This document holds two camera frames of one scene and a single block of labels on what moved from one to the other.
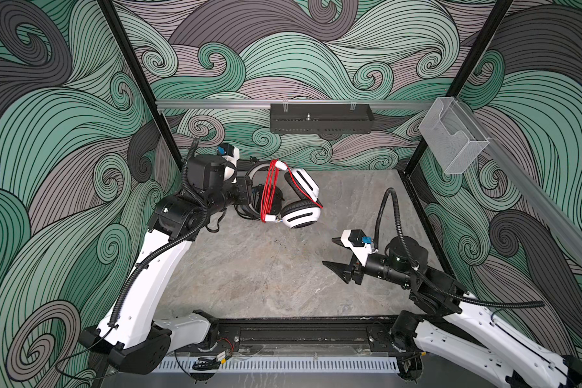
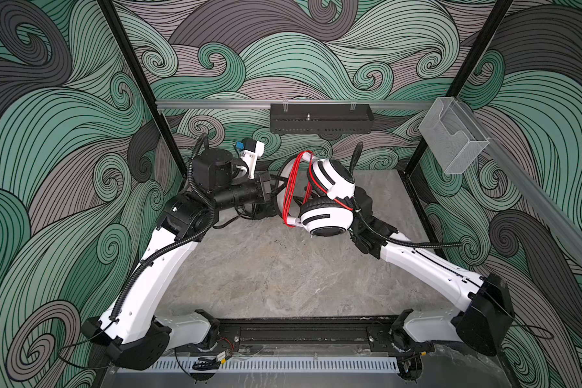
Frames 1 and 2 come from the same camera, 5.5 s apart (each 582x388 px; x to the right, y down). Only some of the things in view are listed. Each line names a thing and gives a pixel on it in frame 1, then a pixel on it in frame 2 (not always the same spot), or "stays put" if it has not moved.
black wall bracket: (321, 118) stays put
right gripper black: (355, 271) to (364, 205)
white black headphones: (304, 211) to (329, 209)
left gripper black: (243, 184) to (262, 187)
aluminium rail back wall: (267, 103) stays put
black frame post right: (500, 10) stays put
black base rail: (355, 335) stays put
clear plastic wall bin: (453, 137) stays put
